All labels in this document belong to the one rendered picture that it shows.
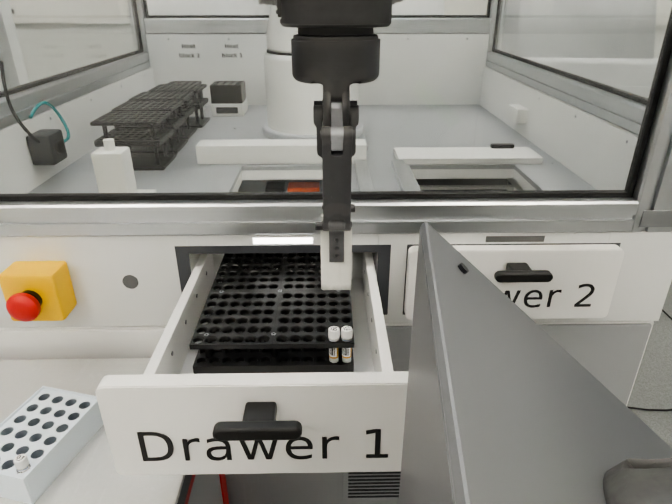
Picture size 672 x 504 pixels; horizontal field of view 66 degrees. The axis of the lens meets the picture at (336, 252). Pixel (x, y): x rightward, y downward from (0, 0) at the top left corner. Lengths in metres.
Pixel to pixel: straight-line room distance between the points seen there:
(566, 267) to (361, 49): 0.46
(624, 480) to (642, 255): 0.55
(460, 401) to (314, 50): 0.30
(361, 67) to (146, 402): 0.34
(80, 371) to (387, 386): 0.49
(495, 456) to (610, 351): 0.69
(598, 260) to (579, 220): 0.06
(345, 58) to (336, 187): 0.10
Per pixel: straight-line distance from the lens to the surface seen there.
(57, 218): 0.77
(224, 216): 0.70
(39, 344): 0.90
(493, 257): 0.73
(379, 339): 0.58
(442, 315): 0.29
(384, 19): 0.45
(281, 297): 0.65
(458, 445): 0.21
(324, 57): 0.44
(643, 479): 0.32
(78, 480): 0.68
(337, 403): 0.49
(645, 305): 0.89
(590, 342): 0.89
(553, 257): 0.76
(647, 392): 2.15
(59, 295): 0.78
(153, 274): 0.77
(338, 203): 0.45
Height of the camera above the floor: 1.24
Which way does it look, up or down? 26 degrees down
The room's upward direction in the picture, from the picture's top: straight up
